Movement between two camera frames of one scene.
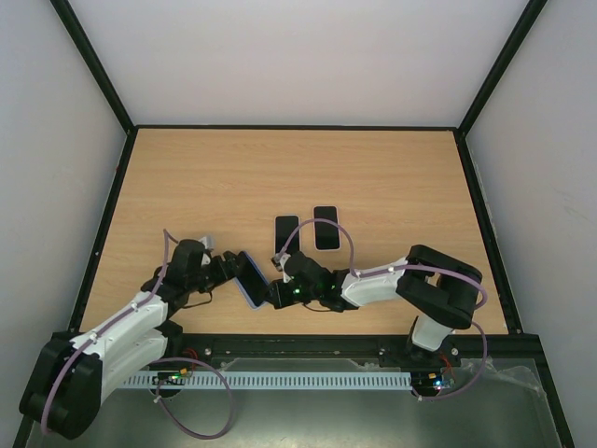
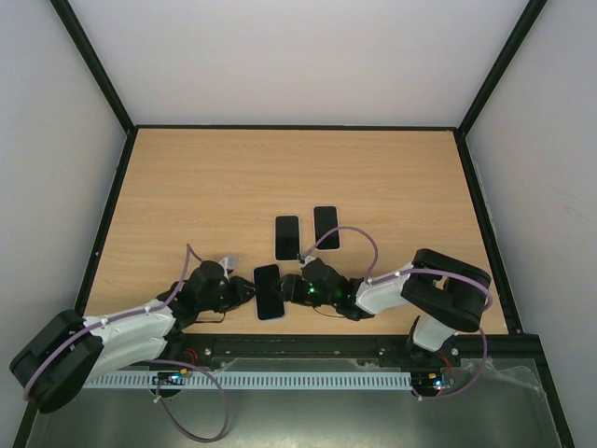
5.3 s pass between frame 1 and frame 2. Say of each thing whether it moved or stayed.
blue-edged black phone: stayed
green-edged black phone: stayed
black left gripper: moved
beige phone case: stayed
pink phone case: stayed
